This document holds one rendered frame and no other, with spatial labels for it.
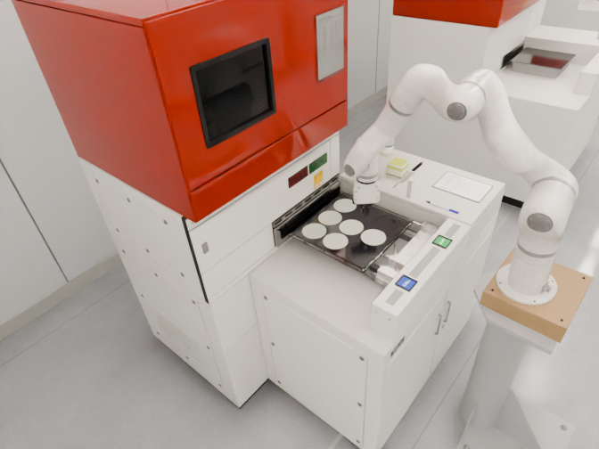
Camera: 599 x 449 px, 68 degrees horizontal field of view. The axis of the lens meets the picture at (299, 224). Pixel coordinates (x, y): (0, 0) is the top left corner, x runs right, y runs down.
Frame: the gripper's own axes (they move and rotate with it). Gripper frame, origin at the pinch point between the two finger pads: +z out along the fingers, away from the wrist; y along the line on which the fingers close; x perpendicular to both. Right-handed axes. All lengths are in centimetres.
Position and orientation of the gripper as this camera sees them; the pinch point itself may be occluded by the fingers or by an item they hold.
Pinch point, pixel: (365, 210)
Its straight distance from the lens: 178.7
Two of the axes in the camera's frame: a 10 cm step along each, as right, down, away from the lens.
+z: 0.6, 7.8, 6.2
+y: 10.0, -0.7, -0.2
